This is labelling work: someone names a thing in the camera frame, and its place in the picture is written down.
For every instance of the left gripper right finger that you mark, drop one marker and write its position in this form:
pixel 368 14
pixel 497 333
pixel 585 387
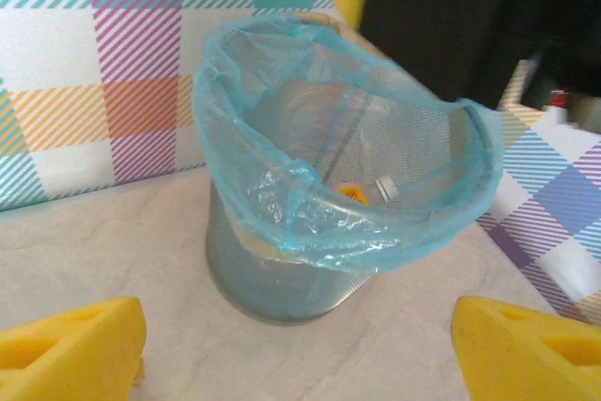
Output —
pixel 526 363

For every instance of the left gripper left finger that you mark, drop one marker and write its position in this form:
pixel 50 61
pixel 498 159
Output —
pixel 66 359

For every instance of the blue plastic bin liner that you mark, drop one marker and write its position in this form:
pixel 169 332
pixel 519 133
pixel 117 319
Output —
pixel 225 138

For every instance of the blue transparent bin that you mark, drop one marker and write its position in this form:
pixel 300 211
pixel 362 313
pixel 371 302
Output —
pixel 282 288

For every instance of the clear bottle with grey cap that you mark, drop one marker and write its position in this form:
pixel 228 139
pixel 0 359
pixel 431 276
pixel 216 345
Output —
pixel 385 187

